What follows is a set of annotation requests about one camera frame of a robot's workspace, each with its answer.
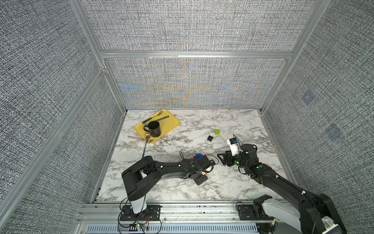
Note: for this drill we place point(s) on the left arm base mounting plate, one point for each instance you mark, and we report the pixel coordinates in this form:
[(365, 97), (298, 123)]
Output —
[(152, 212)]

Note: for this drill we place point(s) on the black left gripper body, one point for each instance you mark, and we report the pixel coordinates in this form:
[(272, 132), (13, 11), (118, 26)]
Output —
[(200, 179)]

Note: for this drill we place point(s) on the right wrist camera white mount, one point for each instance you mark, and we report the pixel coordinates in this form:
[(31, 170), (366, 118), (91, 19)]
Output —
[(234, 146)]

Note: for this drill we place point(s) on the iridescent spoon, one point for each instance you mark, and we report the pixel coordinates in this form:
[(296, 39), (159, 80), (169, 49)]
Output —
[(147, 139)]

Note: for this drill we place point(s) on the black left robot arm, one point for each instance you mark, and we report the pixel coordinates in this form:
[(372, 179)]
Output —
[(141, 177)]

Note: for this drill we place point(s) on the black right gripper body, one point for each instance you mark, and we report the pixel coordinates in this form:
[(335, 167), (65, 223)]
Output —
[(231, 160)]

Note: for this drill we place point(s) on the black mug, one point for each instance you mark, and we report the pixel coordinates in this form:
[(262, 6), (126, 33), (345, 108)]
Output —
[(153, 128)]

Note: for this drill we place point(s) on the aluminium front rail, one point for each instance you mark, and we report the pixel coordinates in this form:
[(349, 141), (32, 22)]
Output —
[(171, 212)]

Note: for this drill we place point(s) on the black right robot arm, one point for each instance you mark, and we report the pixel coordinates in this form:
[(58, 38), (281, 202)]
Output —
[(308, 213)]

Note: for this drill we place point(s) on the yellow plastic tray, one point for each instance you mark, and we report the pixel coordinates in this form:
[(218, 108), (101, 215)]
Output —
[(166, 125)]

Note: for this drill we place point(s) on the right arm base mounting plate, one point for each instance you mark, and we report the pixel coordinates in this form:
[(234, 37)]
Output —
[(246, 213)]

